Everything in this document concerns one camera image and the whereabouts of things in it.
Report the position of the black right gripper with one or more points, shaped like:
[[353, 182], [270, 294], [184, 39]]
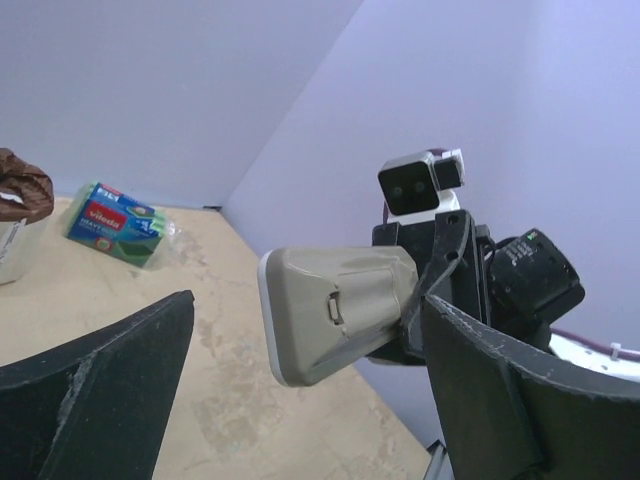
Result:
[[449, 252]]

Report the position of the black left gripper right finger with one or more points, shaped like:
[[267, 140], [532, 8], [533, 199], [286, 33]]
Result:
[[510, 411]]

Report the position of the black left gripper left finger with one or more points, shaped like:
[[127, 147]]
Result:
[[97, 407]]

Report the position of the beige white remote control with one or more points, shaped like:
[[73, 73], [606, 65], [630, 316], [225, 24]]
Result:
[[325, 308]]

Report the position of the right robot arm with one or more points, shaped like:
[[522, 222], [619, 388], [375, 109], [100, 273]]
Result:
[[519, 286]]

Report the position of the green sponge pack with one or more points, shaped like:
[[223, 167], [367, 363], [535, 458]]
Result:
[[119, 226]]

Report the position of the white roll with brown top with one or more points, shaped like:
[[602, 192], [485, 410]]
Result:
[[27, 202]]

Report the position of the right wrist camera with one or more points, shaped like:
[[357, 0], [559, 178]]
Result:
[[416, 187]]

